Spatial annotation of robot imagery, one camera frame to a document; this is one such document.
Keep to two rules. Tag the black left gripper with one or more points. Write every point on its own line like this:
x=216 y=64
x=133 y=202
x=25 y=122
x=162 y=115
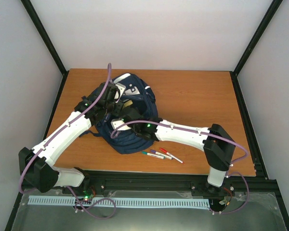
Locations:
x=116 y=111

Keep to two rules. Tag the yellow highlighter pen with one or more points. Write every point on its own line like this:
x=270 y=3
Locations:
x=128 y=103

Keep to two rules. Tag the purple capped marker pen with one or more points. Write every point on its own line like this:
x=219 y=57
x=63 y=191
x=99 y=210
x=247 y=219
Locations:
x=161 y=154

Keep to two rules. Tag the red capped marker pen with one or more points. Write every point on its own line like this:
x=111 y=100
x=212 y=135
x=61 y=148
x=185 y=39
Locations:
x=174 y=157

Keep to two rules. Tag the navy blue student backpack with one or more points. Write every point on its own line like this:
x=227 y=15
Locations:
x=143 y=101

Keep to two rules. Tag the green capped marker pen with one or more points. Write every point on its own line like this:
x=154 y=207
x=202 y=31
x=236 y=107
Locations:
x=153 y=155

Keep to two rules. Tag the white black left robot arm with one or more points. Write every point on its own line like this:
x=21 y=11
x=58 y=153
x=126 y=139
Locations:
x=37 y=165

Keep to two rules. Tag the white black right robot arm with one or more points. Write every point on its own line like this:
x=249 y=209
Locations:
x=215 y=142

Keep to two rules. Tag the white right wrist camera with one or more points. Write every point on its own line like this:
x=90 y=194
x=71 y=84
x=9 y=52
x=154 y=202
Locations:
x=116 y=123

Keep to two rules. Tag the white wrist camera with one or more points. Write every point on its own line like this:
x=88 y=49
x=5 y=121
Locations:
x=121 y=88
x=116 y=123

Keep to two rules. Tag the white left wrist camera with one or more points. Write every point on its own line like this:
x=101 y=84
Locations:
x=121 y=88

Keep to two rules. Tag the light blue slotted cable duct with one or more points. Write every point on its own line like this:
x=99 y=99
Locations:
x=121 y=202

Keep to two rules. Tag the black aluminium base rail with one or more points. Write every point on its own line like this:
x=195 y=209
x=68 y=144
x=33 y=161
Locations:
x=103 y=182

